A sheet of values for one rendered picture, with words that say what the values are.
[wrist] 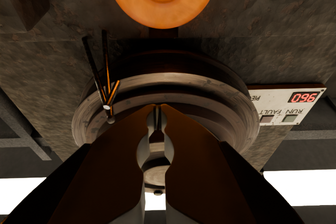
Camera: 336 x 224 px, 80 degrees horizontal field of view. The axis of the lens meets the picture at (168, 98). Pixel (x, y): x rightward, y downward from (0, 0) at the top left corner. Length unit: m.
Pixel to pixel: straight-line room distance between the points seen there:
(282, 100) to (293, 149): 8.53
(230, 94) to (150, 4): 0.23
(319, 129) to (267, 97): 5.83
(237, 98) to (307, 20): 0.20
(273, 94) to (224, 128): 0.27
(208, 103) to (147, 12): 0.20
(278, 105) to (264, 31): 0.31
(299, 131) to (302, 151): 3.18
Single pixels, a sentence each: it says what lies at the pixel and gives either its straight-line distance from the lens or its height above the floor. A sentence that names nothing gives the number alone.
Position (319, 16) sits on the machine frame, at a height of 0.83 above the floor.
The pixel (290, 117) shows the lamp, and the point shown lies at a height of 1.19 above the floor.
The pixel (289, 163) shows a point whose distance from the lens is 8.82.
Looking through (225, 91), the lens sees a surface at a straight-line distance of 0.42.
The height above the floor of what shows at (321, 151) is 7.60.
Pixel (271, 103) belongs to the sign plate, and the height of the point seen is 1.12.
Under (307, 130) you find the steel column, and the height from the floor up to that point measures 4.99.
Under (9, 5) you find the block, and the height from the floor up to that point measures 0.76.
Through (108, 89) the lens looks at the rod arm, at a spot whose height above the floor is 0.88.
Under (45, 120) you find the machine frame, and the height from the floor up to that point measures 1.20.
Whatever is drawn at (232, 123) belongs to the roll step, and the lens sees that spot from 0.48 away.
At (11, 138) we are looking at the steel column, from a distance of 6.52.
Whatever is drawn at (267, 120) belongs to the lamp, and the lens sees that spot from 0.77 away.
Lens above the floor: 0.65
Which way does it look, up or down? 46 degrees up
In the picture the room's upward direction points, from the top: 179 degrees clockwise
